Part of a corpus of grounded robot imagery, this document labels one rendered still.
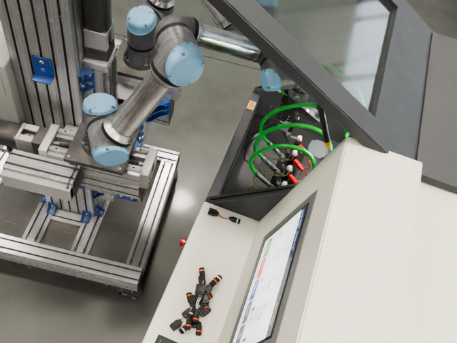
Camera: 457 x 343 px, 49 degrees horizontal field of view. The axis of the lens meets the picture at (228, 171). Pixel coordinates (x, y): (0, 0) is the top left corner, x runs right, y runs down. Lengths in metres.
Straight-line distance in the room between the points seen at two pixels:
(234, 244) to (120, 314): 1.07
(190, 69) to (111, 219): 1.42
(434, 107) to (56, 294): 2.01
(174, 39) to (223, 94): 2.18
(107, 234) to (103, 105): 1.06
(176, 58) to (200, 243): 0.68
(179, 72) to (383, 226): 0.70
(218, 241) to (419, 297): 0.76
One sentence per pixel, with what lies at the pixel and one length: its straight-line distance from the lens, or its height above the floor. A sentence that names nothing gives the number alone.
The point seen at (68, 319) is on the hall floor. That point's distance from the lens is 2.75.
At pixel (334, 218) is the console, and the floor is 1.55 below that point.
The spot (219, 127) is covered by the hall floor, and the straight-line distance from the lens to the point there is 3.44.
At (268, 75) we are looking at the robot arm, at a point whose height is 1.44.
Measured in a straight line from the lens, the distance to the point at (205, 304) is 1.70.
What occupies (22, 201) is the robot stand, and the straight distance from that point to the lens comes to 2.85.
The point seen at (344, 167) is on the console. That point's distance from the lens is 1.38.
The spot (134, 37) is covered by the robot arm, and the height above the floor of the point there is 1.19.
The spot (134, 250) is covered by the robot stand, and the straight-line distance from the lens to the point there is 2.65.
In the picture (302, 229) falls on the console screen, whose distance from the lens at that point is 1.38.
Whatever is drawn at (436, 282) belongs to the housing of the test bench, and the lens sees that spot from 1.41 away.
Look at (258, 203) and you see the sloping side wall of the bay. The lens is 1.81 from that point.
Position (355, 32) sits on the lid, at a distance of 1.66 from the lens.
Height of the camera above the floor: 2.57
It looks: 53 degrees down
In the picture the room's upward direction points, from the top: 15 degrees clockwise
